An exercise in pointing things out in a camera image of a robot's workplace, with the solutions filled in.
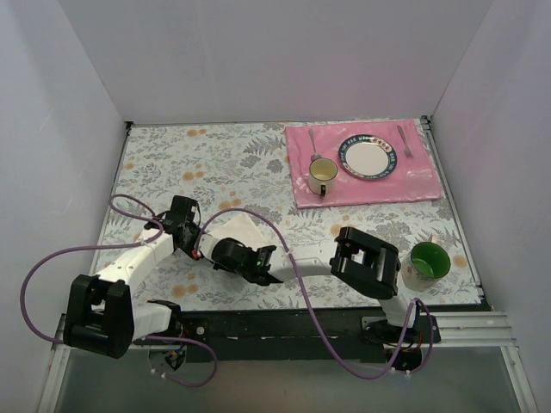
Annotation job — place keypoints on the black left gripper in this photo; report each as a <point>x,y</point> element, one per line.
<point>189,235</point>

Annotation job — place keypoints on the cream enamel mug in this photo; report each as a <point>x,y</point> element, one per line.
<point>322,176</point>

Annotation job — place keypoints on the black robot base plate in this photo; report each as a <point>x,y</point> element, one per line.
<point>358,333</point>

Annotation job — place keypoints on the pink placemat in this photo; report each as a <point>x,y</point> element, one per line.
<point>414,179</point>

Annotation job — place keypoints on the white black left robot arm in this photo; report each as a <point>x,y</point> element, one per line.
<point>120,292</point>

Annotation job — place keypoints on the silver fork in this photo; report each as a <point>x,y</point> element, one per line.
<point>407,149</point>

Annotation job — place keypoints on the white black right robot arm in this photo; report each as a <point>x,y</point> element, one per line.
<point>365,263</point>

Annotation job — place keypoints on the aluminium frame rail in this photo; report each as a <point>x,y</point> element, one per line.
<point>461,329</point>

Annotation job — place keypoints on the silver spoon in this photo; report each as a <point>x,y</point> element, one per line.
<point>315,156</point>

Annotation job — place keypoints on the white cloth napkin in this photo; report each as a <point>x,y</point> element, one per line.
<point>240,228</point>

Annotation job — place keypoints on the floral patterned table mat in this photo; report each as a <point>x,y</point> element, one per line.
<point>226,166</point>

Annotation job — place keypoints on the green inside floral mug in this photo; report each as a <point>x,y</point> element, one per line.
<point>425,265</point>

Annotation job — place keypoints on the white plate blue rim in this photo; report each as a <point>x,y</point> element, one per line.
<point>367,157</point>

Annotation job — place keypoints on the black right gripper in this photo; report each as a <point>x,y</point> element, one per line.
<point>248,261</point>

